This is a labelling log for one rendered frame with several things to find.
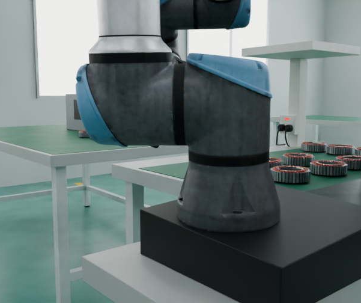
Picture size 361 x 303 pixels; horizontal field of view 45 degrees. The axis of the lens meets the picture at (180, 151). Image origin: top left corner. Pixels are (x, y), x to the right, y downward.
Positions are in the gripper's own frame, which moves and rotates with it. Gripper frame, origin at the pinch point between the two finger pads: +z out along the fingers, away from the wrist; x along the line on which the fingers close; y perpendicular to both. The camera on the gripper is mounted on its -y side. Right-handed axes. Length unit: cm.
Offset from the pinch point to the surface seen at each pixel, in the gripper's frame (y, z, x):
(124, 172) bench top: -54, -58, 23
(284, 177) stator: -13, -26, 49
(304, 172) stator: -9, -27, 53
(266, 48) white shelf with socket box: -3, -103, 68
